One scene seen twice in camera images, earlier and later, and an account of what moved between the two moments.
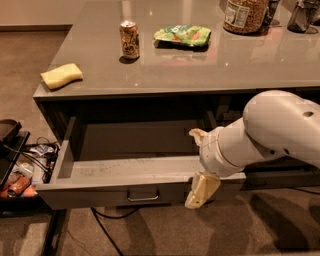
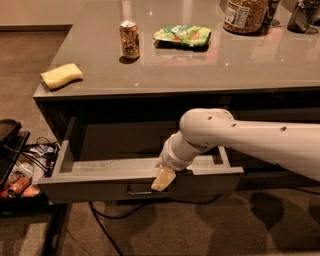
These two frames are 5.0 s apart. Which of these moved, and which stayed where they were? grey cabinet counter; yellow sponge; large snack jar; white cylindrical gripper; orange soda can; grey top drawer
Moved: grey top drawer; white cylindrical gripper
Stayed: large snack jar; yellow sponge; grey cabinet counter; orange soda can
